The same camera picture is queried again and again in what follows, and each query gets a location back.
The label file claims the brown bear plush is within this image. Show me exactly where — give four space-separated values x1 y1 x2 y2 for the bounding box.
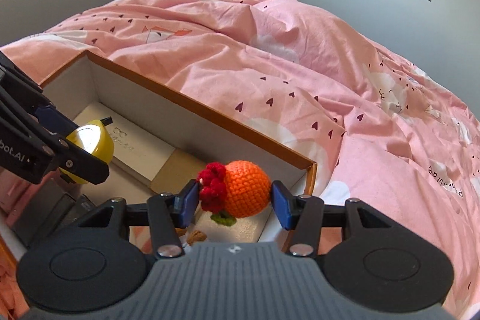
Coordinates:
176 228 209 244

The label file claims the pink printed blanket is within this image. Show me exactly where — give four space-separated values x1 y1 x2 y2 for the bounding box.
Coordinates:
0 0 480 320

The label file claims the orange cardboard box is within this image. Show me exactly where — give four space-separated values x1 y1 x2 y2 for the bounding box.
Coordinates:
0 49 319 268

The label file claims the brown cardboard piece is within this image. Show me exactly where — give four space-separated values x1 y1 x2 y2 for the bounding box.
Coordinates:
150 148 211 198

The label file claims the pink plush toy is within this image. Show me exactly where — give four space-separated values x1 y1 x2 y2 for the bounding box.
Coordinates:
0 168 42 216

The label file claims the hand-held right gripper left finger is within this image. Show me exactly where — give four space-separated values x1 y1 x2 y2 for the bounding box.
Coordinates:
77 181 199 259

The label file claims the yellow round case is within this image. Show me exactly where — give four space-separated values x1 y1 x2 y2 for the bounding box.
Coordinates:
62 118 115 186

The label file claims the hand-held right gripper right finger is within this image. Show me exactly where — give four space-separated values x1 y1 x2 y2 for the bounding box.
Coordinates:
271 181 406 257

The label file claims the white long box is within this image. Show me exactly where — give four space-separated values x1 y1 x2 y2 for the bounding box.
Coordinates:
73 104 177 182

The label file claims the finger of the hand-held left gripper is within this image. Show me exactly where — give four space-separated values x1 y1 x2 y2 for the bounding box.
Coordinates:
0 110 111 186
0 54 78 135

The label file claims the orange crochet ball red flower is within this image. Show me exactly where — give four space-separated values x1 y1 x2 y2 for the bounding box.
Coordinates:
197 160 273 229

